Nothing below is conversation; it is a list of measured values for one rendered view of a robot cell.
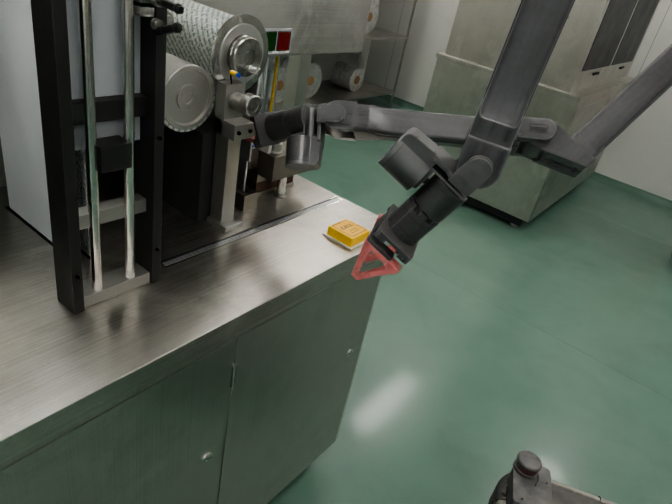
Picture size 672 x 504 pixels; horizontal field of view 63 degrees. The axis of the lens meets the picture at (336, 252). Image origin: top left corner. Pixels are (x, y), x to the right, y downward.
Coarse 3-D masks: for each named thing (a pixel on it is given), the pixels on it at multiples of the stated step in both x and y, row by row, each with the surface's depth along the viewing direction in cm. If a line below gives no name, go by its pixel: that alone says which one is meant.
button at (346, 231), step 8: (336, 224) 123; (344, 224) 124; (352, 224) 125; (328, 232) 122; (336, 232) 121; (344, 232) 120; (352, 232) 121; (360, 232) 122; (368, 232) 123; (344, 240) 120; (352, 240) 119; (360, 240) 122
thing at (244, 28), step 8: (240, 24) 102; (248, 24) 103; (232, 32) 101; (240, 32) 102; (248, 32) 104; (256, 32) 105; (224, 40) 100; (232, 40) 102; (224, 48) 101; (224, 56) 102; (224, 64) 103; (224, 72) 104; (240, 80) 108; (248, 80) 109
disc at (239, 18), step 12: (228, 24) 100; (252, 24) 104; (216, 36) 99; (264, 36) 108; (216, 48) 100; (264, 48) 109; (216, 60) 101; (264, 60) 111; (216, 72) 102; (252, 84) 111
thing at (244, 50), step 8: (240, 40) 101; (248, 40) 102; (256, 40) 104; (232, 48) 102; (240, 48) 102; (248, 48) 103; (256, 48) 105; (232, 56) 102; (240, 56) 103; (248, 56) 104; (256, 56) 106; (232, 64) 103; (240, 64) 103; (248, 64) 106; (256, 64) 107; (240, 72) 104; (248, 72) 106
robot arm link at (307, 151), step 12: (324, 108) 104; (336, 108) 104; (324, 120) 104; (336, 120) 104; (324, 132) 110; (288, 144) 106; (300, 144) 105; (312, 144) 106; (288, 156) 106; (300, 156) 105; (312, 156) 106; (288, 168) 109; (300, 168) 109; (312, 168) 108
